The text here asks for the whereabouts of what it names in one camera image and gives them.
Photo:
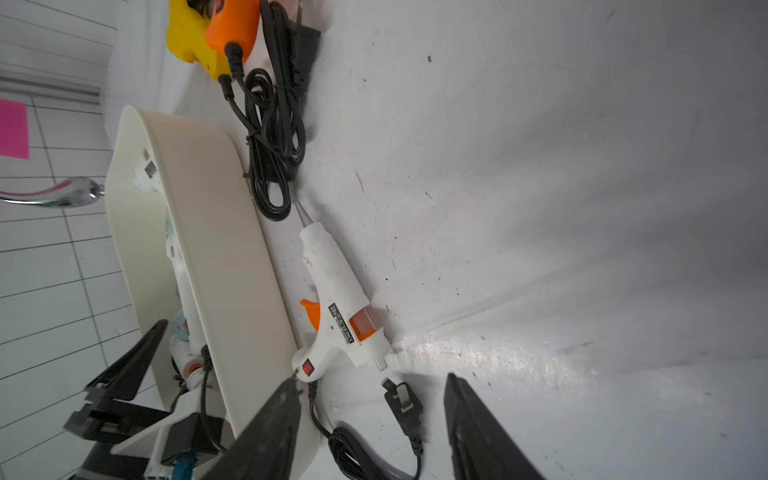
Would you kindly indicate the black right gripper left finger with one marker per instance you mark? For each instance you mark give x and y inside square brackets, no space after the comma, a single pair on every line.
[265,449]

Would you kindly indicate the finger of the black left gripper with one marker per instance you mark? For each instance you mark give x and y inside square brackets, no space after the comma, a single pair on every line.
[122,379]
[112,421]

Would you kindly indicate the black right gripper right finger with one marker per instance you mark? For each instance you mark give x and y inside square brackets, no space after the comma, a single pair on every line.
[481,448]

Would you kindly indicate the cream storage tray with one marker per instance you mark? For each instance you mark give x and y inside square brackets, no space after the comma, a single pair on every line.
[207,205]

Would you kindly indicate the white glue gun orange trigger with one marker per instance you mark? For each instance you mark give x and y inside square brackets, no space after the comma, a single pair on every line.
[146,175]

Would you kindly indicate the yellow glue gun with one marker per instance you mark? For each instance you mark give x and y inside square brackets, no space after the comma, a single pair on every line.
[185,38]

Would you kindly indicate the chrome cup rack stand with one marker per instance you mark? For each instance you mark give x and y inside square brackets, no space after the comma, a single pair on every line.
[73,192]

